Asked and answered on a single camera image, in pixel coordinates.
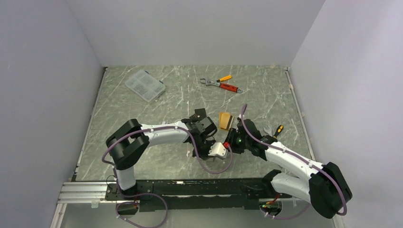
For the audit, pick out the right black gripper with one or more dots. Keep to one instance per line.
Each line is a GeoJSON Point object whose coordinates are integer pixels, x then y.
{"type": "Point", "coordinates": [232, 133]}

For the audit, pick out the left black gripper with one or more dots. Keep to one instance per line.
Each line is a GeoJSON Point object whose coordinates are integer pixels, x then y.
{"type": "Point", "coordinates": [204, 156]}

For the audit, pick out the black card wallet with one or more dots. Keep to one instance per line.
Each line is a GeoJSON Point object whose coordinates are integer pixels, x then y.
{"type": "Point", "coordinates": [199, 114]}

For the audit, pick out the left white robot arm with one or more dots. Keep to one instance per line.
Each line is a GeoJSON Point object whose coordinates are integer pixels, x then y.
{"type": "Point", "coordinates": [129, 142]}

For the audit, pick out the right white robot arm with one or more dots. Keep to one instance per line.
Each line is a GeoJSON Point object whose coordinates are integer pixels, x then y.
{"type": "Point", "coordinates": [320, 185]}

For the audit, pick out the yellow black screwdriver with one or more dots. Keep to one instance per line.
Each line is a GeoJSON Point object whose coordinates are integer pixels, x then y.
{"type": "Point", "coordinates": [278, 131]}

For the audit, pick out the red adjustable wrench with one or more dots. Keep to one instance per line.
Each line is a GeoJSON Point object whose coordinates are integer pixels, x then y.
{"type": "Point", "coordinates": [225, 86]}

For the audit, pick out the clear plastic organizer box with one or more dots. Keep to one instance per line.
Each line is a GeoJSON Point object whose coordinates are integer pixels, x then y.
{"type": "Point", "coordinates": [145, 85]}

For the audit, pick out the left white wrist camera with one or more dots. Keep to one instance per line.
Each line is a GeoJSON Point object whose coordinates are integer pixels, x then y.
{"type": "Point", "coordinates": [218, 150]}

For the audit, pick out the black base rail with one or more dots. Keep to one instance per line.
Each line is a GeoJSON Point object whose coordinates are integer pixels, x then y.
{"type": "Point", "coordinates": [152, 195]}

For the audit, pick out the orange handled pliers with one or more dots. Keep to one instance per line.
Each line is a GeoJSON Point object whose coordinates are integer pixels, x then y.
{"type": "Point", "coordinates": [217, 81]}

